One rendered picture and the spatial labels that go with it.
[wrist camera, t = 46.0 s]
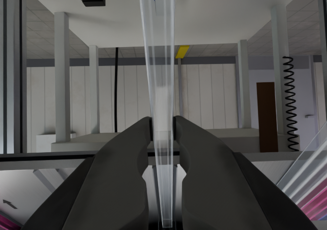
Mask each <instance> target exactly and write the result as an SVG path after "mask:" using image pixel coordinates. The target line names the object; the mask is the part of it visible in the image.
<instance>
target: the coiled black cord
mask: <svg viewBox="0 0 327 230"><path fill-rule="evenodd" d="M282 58H289V59H291V61H289V62H286V63H284V64H283V65H289V66H292V67H291V68H289V69H286V70H283V72H291V73H292V74H291V75H288V76H285V77H284V79H291V80H292V81H291V82H288V83H285V84H284V85H285V86H290V87H293V88H291V89H288V90H285V92H286V93H292V94H293V95H291V96H288V97H285V99H287V100H292V101H293V102H291V103H287V104H285V106H288V107H293V109H290V110H287V111H286V113H288V114H292V115H294V116H290V117H287V118H286V119H287V120H288V121H292V122H294V123H291V124H296V123H297V121H294V120H290V119H289V118H292V117H296V116H297V114H295V113H290V112H289V111H292V110H295V109H297V108H296V107H295V106H289V104H293V103H295V102H296V100H295V99H290V98H289V97H292V96H294V95H296V93H294V92H290V91H289V90H292V89H294V88H295V86H294V85H288V84H290V83H292V82H294V79H293V78H289V77H290V76H292V75H294V72H292V71H290V69H292V68H293V67H294V65H292V64H289V63H290V62H292V61H293V58H292V57H285V56H284V57H282ZM291 124H287V127H289V128H292V129H294V130H290V131H288V132H287V133H288V134H289V135H292V136H294V137H290V138H288V139H287V140H288V141H289V142H292V143H294V144H290V145H288V148H289V149H292V150H294V151H299V150H298V149H294V148H291V147H290V146H292V145H297V144H299V143H298V142H294V141H291V140H290V139H293V138H297V137H298V136H297V135H294V134H291V133H289V132H292V131H296V130H298V128H295V127H291V126H289V125H291ZM292 152H293V151H292Z"/></svg>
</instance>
